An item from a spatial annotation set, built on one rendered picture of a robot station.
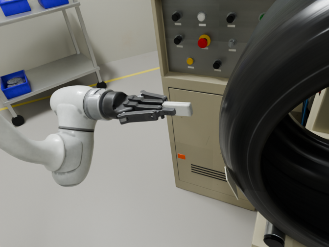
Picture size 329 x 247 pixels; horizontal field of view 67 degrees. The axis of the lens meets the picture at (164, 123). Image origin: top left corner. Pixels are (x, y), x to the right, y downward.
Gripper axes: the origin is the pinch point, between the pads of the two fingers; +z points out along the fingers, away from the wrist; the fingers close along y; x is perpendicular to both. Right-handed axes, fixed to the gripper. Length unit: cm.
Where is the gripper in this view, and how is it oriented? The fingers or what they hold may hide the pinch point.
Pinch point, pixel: (177, 109)
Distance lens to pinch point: 58.7
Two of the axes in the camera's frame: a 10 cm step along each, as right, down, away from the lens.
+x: 2.3, 7.9, 5.7
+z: 8.8, 0.8, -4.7
